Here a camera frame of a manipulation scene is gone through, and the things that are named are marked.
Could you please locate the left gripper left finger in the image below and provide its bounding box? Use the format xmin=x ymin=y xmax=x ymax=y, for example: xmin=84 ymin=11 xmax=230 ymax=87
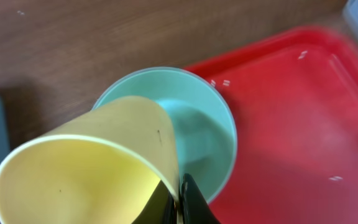
xmin=132 ymin=181 xmax=176 ymax=224

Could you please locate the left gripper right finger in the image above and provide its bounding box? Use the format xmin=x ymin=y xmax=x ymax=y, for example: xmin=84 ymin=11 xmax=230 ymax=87
xmin=181 ymin=173 xmax=220 ymax=224

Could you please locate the yellow plastic cup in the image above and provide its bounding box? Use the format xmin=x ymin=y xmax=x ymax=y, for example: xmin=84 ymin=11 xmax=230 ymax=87
xmin=0 ymin=96 xmax=180 ymax=223

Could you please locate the small green bowl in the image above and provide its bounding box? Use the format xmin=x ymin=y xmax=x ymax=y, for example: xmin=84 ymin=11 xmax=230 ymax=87
xmin=93 ymin=67 xmax=237 ymax=203

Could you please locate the red plastic serving tray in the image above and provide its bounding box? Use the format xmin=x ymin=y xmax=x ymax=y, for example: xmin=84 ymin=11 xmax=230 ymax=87
xmin=188 ymin=27 xmax=358 ymax=223

